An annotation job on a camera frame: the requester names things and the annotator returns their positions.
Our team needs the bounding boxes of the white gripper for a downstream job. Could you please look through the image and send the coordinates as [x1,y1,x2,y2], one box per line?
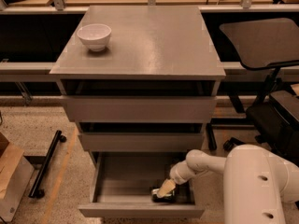
[157,161,196,198]

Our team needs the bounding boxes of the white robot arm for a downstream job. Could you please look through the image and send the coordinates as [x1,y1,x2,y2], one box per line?
[156,145,299,224]

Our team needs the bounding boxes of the grey bottom drawer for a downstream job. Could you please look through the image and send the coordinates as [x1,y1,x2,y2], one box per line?
[78,152,204,218]

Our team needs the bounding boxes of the grey drawer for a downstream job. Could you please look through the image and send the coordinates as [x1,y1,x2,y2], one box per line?
[78,122,204,152]
[78,152,204,218]
[62,79,216,123]

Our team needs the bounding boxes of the grey drawer cabinet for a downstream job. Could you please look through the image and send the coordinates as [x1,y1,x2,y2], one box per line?
[50,5,226,166]

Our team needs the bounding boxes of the grey middle drawer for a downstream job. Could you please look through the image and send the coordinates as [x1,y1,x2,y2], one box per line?
[78,122,204,152]

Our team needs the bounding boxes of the grey top drawer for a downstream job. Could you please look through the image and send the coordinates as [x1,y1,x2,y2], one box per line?
[62,79,216,123]

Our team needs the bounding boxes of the black table foot right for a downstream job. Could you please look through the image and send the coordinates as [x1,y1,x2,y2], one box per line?
[206,123,217,151]

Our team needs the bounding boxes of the black table leg base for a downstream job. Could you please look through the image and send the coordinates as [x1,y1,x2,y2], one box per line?
[26,130,67,199]

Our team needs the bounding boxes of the cardboard box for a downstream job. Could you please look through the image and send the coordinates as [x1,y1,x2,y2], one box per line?
[0,133,23,199]

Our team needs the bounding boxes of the white ceramic bowl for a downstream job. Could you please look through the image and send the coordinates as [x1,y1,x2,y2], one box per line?
[77,23,112,51]

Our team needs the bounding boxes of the black office chair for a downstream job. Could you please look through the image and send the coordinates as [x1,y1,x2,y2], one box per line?
[220,18,299,163]

